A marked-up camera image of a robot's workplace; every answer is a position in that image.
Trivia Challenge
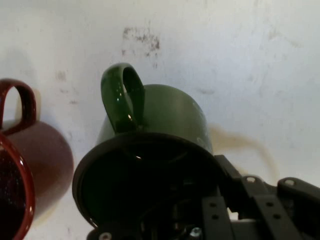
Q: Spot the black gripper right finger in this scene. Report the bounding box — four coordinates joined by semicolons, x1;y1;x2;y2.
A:
214;154;320;240

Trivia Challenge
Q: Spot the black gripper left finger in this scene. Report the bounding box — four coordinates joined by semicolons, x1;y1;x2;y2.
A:
86;196;235;240

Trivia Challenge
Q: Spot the green enamel mug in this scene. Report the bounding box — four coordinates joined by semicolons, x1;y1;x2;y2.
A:
71;62;215;230

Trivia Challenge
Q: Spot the red ceramic mug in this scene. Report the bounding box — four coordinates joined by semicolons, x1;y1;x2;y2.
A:
0;78;75;240

